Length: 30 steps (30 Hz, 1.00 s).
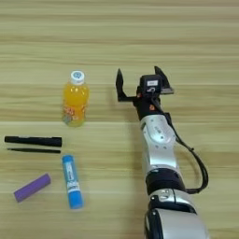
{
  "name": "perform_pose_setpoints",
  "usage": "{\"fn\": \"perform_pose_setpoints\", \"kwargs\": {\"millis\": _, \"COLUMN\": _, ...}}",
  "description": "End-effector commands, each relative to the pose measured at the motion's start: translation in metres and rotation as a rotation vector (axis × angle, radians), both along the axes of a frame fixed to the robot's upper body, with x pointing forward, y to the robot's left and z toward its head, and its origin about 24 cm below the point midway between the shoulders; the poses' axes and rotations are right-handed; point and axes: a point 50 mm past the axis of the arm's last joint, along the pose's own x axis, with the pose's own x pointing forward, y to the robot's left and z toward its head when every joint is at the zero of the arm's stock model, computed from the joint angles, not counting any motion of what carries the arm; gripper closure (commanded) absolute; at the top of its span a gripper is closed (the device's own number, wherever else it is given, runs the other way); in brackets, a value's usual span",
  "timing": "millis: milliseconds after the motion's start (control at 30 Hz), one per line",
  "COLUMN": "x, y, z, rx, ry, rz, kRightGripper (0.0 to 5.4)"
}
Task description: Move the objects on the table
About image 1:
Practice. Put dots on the blue glue stick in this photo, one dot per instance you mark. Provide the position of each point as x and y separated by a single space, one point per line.
73 183

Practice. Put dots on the small black box white label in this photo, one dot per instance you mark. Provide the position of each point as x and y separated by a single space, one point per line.
151 84

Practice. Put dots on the thin black stick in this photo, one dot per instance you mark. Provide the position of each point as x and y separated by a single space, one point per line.
34 150

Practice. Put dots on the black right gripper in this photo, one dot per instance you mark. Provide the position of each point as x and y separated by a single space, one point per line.
147 107

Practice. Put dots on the black marker pen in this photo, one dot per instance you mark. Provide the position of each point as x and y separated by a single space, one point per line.
34 140

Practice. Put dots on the purple rectangular block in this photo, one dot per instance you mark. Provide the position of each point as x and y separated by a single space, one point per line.
31 188

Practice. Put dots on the orange juice bottle white cap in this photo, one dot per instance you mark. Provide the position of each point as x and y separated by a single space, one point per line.
75 99

